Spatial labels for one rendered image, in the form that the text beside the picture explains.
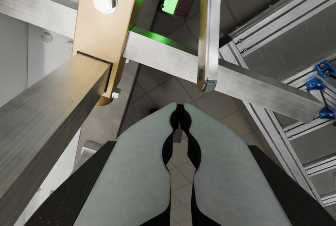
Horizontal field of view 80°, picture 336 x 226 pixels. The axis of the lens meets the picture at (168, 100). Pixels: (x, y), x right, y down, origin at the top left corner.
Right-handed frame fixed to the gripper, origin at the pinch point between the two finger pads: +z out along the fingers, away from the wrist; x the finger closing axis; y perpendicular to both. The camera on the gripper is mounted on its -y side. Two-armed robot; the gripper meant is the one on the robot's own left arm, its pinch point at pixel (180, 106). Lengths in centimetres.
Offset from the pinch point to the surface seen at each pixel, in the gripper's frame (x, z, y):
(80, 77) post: -8.4, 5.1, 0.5
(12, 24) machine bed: -29.9, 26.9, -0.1
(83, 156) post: -18.9, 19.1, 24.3
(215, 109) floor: 24, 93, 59
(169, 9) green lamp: -1.5, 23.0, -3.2
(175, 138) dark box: 0, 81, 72
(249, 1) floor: 33, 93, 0
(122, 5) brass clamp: -5.3, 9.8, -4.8
